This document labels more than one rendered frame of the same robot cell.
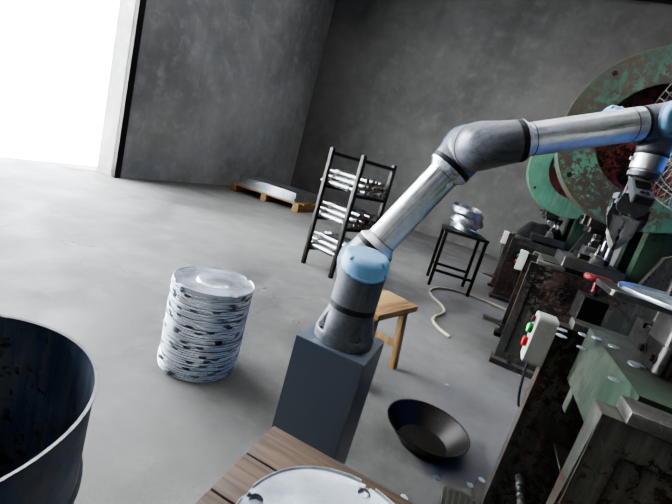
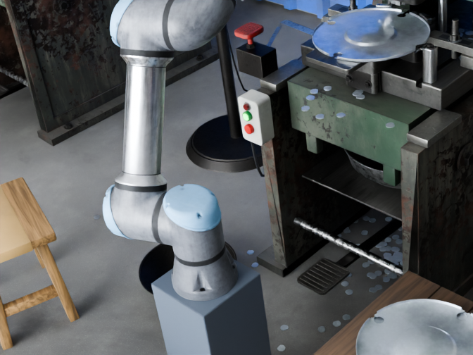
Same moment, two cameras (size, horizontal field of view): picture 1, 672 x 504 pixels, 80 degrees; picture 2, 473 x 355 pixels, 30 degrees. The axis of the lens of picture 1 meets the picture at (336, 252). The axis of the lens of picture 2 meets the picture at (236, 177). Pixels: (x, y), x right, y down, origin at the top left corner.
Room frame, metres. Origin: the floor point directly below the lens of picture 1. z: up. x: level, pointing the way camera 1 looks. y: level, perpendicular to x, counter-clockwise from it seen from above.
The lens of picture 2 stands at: (0.07, 1.20, 1.77)
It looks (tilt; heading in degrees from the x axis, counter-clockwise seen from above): 34 degrees down; 300
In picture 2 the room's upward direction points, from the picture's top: 8 degrees counter-clockwise
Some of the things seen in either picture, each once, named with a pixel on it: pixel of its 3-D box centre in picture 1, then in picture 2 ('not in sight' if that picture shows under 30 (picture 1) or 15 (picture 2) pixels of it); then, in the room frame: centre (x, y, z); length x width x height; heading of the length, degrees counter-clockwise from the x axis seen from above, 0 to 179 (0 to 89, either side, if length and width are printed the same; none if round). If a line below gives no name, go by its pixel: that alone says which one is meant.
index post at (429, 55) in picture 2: not in sight; (430, 62); (0.58, -0.64, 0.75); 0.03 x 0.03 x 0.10; 70
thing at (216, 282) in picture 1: (215, 280); not in sight; (1.39, 0.40, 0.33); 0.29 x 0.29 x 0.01
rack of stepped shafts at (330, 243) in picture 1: (347, 214); not in sight; (3.23, -0.01, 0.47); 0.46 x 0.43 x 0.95; 50
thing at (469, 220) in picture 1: (459, 246); not in sight; (3.81, -1.12, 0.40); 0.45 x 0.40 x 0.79; 172
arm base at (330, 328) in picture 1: (348, 320); (202, 261); (0.95, -0.08, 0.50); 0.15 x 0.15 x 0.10
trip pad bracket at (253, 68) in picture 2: (580, 325); (259, 77); (1.08, -0.71, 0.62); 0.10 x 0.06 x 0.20; 160
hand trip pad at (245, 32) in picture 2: (594, 289); (250, 40); (1.09, -0.71, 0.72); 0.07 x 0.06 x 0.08; 70
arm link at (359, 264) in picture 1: (361, 276); (191, 220); (0.95, -0.08, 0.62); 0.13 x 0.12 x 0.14; 3
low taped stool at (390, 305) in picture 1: (368, 332); (13, 261); (1.73, -0.24, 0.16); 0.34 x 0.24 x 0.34; 143
